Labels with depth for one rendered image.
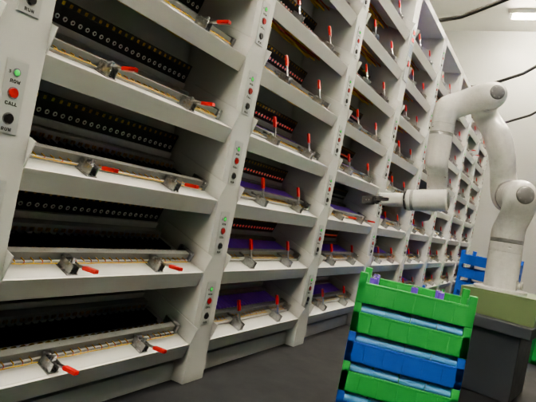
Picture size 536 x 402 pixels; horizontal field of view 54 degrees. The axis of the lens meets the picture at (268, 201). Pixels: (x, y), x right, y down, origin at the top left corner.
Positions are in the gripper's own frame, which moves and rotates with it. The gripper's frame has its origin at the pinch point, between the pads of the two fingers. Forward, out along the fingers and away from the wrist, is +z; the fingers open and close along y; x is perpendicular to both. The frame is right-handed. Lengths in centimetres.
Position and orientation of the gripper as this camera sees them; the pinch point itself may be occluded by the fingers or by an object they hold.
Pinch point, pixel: (368, 199)
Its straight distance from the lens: 221.4
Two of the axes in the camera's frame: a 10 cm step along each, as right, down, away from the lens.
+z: -8.8, 0.0, 4.8
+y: -4.7, -0.9, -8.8
